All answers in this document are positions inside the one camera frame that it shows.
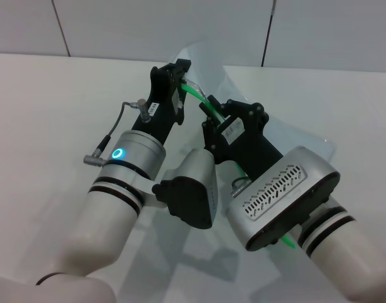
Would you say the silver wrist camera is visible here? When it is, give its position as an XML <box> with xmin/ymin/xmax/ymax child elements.
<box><xmin>227</xmin><ymin>145</ymin><xmax>341</xmax><ymax>252</ymax></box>
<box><xmin>152</xmin><ymin>148</ymin><xmax>219</xmax><ymax>230</ymax></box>

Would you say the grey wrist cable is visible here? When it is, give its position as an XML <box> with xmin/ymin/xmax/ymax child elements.
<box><xmin>230</xmin><ymin>175</ymin><xmax>252</xmax><ymax>197</ymax></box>
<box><xmin>83</xmin><ymin>98</ymin><xmax>150</xmax><ymax>165</ymax></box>

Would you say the grey right wrist cable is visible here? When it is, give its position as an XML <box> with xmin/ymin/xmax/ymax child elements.
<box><xmin>230</xmin><ymin>175</ymin><xmax>252</xmax><ymax>197</ymax></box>

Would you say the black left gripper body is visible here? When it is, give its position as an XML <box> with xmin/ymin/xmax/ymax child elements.
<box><xmin>131</xmin><ymin>64</ymin><xmax>185</xmax><ymax>145</ymax></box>

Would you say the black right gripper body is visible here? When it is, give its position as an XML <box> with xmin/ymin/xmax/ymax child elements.
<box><xmin>211</xmin><ymin>116</ymin><xmax>284</xmax><ymax>178</ymax></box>

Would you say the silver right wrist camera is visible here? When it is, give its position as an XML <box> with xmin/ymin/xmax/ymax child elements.
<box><xmin>227</xmin><ymin>145</ymin><xmax>341</xmax><ymax>252</ymax></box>

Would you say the grey left wrist cable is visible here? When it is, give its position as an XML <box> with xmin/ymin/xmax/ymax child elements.
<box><xmin>83</xmin><ymin>98</ymin><xmax>150</xmax><ymax>165</ymax></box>

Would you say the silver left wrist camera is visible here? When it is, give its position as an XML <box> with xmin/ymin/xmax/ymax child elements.
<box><xmin>152</xmin><ymin>148</ymin><xmax>219</xmax><ymax>230</ymax></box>

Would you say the translucent green-zip document bag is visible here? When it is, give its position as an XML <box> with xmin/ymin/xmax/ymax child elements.
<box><xmin>167</xmin><ymin>40</ymin><xmax>337</xmax><ymax>250</ymax></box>

